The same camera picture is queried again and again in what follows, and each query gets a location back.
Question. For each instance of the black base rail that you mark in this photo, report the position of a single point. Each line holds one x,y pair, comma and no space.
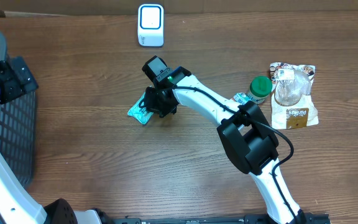
247,219

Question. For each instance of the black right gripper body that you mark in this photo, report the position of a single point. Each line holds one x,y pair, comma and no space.
156,102

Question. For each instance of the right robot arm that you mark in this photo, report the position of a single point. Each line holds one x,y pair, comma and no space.
248,140

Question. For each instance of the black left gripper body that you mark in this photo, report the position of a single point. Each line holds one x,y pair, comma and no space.
10,86

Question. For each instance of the large teal wipes pack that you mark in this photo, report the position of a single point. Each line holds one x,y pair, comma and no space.
140,114

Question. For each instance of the grey plastic mesh basket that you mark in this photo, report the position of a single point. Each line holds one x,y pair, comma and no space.
17,130

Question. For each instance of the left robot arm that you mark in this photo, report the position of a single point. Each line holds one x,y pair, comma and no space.
16,205

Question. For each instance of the beige paper bag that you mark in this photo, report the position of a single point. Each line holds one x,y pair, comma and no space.
291,101

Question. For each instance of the white barcode scanner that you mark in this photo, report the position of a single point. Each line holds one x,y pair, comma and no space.
150,25

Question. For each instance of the small teal tissue pack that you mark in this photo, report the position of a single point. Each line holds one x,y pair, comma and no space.
241,98

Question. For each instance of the green lid white jar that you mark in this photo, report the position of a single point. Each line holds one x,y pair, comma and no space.
259,89

